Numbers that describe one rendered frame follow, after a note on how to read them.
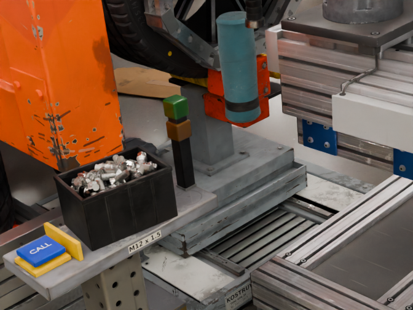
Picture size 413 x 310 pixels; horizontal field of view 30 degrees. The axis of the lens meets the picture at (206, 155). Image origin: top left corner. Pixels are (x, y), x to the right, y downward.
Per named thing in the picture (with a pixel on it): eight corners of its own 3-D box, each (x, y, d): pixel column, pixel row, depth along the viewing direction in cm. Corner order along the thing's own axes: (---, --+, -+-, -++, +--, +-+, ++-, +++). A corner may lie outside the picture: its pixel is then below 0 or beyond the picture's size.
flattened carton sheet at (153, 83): (127, 67, 379) (127, 61, 378) (225, 78, 352) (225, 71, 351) (90, 90, 356) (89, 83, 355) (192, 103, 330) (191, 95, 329)
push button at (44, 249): (48, 243, 153) (46, 234, 152) (67, 256, 148) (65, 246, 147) (17, 259, 149) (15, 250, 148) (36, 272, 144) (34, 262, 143)
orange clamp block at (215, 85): (207, 58, 202) (206, 91, 205) (227, 64, 196) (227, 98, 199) (227, 55, 206) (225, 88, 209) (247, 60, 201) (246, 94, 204)
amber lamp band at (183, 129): (180, 131, 167) (179, 114, 165) (193, 136, 164) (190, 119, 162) (166, 138, 165) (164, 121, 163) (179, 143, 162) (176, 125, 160)
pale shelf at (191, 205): (169, 184, 178) (168, 172, 176) (219, 206, 166) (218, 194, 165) (4, 268, 153) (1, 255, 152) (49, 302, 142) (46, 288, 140)
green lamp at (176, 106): (178, 110, 165) (176, 93, 163) (190, 114, 162) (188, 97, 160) (163, 117, 162) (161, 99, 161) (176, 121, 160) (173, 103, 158)
